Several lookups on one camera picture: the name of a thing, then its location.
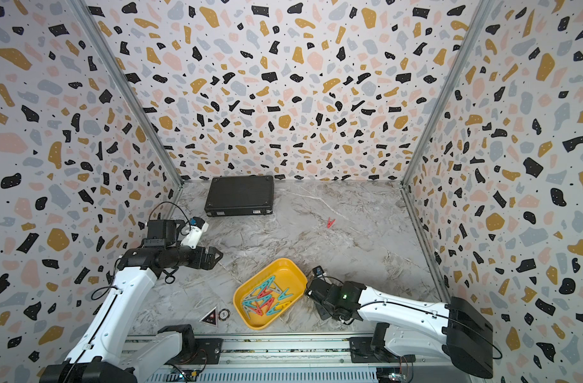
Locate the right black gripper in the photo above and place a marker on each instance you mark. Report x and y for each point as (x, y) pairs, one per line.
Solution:
(322, 315)

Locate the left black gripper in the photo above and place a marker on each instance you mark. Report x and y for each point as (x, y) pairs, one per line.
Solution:
(199, 263)

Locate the yellow plastic storage tray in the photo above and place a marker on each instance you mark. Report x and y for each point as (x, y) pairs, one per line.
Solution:
(288, 288)

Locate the red clothespin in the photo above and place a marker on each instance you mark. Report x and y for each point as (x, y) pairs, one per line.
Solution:
(260, 293)
(330, 222)

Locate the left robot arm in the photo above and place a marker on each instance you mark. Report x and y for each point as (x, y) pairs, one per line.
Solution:
(168, 246)

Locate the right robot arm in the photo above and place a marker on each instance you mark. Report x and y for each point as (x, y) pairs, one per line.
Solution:
(453, 331)

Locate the red clothespin in tray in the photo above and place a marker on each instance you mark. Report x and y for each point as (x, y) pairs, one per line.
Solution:
(260, 293)

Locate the black triangle marker sticker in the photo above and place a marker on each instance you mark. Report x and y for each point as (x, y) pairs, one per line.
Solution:
(211, 318)

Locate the black hard case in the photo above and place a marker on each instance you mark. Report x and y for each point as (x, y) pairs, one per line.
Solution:
(240, 195)

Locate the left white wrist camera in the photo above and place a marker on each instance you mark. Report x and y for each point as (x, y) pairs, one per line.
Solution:
(193, 231)

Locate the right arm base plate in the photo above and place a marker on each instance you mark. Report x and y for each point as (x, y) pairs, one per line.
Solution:
(363, 351)

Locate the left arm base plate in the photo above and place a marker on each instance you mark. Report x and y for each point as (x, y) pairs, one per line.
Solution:
(203, 351)

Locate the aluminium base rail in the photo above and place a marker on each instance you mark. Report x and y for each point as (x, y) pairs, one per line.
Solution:
(305, 357)

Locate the left frame aluminium post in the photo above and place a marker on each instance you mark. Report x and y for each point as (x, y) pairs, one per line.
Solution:
(85, 20)

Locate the frame aluminium post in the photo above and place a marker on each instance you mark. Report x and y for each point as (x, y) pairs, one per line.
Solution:
(474, 29)
(85, 20)

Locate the right frame aluminium post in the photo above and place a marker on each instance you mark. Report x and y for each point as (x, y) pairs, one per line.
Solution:
(474, 29)

